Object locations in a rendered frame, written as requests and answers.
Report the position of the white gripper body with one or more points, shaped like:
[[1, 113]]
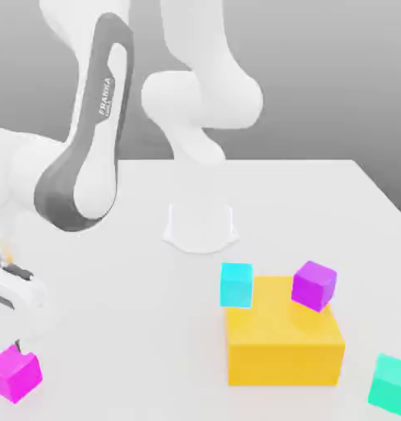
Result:
[[26, 302]]

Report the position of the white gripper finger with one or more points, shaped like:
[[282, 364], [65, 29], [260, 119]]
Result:
[[23, 343]]

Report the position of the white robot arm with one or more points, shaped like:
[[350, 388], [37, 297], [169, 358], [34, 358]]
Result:
[[200, 98]]

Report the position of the small magenta cube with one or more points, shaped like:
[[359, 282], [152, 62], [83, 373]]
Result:
[[14, 376]]

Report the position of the small cyan cube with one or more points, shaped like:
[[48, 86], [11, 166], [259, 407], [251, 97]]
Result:
[[236, 286]]

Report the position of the small purple cube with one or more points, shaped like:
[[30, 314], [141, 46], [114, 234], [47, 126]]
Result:
[[314, 286]]

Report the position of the small mint green cube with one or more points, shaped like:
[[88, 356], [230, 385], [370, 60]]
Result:
[[391, 384]]

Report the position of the large yellow box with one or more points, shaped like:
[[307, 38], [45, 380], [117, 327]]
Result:
[[282, 348]]

